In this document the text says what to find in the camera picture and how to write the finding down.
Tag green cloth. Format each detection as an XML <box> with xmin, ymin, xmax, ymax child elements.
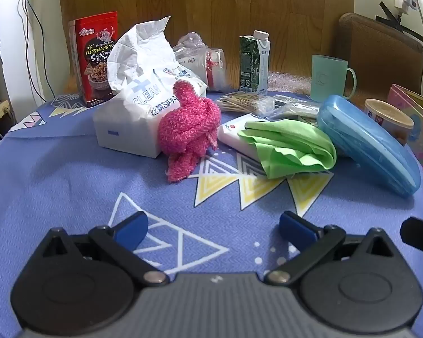
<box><xmin>238</xmin><ymin>119</ymin><xmax>337</xmax><ymax>179</ymax></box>

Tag pink fluffy sock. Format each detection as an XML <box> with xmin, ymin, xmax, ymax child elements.
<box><xmin>158</xmin><ymin>80</ymin><xmax>221</xmax><ymax>182</ymax></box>

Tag small white tissue packet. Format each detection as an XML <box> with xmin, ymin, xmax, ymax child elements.
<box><xmin>218</xmin><ymin>114</ymin><xmax>266</xmax><ymax>161</ymax></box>

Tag silver wipes packet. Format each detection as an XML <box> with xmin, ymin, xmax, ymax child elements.
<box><xmin>266</xmin><ymin>95</ymin><xmax>321</xmax><ymax>121</ymax></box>

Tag pink macaron biscuit tin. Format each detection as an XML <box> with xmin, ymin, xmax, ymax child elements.
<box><xmin>387</xmin><ymin>84</ymin><xmax>423</xmax><ymax>167</ymax></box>

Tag blue patterned tablecloth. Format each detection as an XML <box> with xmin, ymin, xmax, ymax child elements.
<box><xmin>0</xmin><ymin>95</ymin><xmax>423</xmax><ymax>337</ymax></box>

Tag blue plastic case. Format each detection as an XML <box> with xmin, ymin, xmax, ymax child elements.
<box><xmin>317</xmin><ymin>95</ymin><xmax>421</xmax><ymax>198</ymax></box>

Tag biscuit can tan lid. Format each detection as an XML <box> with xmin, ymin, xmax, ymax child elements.
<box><xmin>364</xmin><ymin>99</ymin><xmax>414</xmax><ymax>146</ymax></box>

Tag green plastic mug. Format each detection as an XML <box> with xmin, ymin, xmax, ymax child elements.
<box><xmin>310</xmin><ymin>55</ymin><xmax>358</xmax><ymax>102</ymax></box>

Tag white tissue pack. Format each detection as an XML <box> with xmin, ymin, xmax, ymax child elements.
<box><xmin>93</xmin><ymin>16</ymin><xmax>207</xmax><ymax>158</ymax></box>

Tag brown chair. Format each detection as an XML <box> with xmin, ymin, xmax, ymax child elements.
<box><xmin>333</xmin><ymin>13</ymin><xmax>423</xmax><ymax>108</ymax></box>

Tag bagged paper cups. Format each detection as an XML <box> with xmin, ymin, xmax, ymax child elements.
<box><xmin>173</xmin><ymin>32</ymin><xmax>228</xmax><ymax>91</ymax></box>

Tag green white drink carton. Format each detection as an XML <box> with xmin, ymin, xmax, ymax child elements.
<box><xmin>239</xmin><ymin>30</ymin><xmax>270</xmax><ymax>94</ymax></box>

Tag red cereal box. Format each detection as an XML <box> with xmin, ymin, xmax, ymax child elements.
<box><xmin>69</xmin><ymin>12</ymin><xmax>118</xmax><ymax>107</ymax></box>

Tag wooden board panel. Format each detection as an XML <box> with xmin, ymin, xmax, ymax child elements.
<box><xmin>60</xmin><ymin>0</ymin><xmax>354</xmax><ymax>94</ymax></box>

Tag black hanging cable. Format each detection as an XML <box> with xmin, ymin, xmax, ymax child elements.
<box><xmin>18</xmin><ymin>0</ymin><xmax>56</xmax><ymax>104</ymax></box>

